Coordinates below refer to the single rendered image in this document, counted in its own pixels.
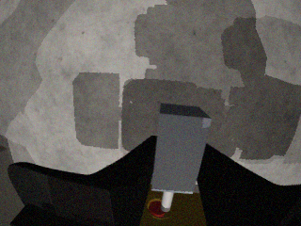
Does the red cylinder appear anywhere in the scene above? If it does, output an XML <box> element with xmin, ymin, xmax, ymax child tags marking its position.
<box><xmin>148</xmin><ymin>201</ymin><xmax>165</xmax><ymax>218</ymax></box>

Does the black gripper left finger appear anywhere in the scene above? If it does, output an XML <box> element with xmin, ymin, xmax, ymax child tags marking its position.
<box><xmin>8</xmin><ymin>136</ymin><xmax>157</xmax><ymax>226</ymax></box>

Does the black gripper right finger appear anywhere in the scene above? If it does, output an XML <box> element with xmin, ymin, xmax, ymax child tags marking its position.
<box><xmin>196</xmin><ymin>143</ymin><xmax>301</xmax><ymax>226</ymax></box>

